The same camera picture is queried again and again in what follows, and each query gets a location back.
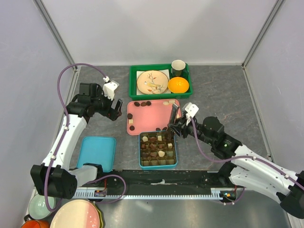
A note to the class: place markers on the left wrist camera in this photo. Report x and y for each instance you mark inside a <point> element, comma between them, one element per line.
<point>109,89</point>

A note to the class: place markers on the blue tin lid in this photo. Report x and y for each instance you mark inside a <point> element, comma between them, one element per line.
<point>97,150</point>

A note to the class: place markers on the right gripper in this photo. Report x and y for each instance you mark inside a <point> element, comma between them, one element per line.
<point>181,127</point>

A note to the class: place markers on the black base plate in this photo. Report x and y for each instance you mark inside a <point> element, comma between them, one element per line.
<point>137,178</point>

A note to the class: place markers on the slotted cable duct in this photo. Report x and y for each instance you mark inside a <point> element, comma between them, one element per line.
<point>86,193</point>

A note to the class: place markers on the orange red mug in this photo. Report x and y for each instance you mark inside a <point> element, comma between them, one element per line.
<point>33,223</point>

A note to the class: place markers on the brown plastic chocolate insert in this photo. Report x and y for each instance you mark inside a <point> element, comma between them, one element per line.
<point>158,154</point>

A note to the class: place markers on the blue chocolate tin box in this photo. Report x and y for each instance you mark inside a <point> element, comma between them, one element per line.
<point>158,152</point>

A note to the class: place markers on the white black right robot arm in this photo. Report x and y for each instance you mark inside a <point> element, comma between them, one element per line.
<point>245,168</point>

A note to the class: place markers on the white oval chocolate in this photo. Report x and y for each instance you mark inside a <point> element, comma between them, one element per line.
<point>145,138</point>

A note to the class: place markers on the aluminium frame rail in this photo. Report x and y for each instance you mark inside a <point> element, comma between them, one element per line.
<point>53,29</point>

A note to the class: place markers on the green mug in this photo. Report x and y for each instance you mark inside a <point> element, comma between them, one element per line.
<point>178,68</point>

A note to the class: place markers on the pink chocolate tray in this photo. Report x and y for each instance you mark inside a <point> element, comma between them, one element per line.
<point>149,118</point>

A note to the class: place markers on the green plastic crate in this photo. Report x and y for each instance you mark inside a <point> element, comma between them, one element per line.
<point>135,94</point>

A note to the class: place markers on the metal tongs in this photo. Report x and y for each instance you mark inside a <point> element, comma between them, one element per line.
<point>171,129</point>

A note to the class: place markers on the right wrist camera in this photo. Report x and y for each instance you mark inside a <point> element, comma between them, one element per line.
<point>190,110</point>

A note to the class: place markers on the decorated ceramic plate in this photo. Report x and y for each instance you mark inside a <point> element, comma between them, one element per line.
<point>152,82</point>

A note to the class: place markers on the pale green bowl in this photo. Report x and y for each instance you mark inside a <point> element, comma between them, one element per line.
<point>37,208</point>

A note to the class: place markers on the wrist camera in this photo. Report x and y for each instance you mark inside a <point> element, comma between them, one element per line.
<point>190,110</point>
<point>109,89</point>

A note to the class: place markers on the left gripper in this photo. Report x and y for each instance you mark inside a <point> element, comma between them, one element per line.
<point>110,113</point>

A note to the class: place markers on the yellow bowl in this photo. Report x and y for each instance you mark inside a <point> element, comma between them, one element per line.
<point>178,85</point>

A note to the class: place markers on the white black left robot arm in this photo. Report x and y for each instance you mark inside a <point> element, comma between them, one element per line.
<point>53,177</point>

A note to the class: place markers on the pink white plate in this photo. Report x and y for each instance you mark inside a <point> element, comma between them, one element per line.
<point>77,214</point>

